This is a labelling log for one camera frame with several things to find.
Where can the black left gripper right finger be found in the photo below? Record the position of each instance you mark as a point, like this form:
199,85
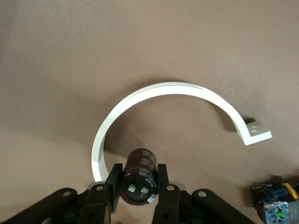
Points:
172,205

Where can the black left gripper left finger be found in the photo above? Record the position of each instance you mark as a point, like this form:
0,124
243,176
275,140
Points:
98,203

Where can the orange pushbutton blue contact block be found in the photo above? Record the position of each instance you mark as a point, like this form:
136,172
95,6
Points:
273,198

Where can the dark cylindrical capacitor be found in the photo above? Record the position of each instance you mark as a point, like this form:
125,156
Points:
140,177

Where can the large white arc clamp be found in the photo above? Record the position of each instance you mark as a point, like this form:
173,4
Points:
163,89

